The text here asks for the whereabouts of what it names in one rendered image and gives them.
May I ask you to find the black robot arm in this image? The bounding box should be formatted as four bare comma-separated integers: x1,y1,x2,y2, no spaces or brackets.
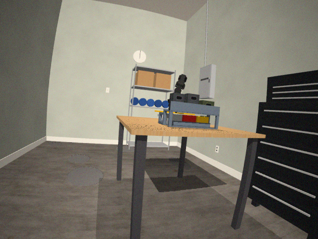
174,74,187,93

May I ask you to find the red open bin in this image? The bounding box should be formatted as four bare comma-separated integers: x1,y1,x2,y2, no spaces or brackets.
182,115,197,122

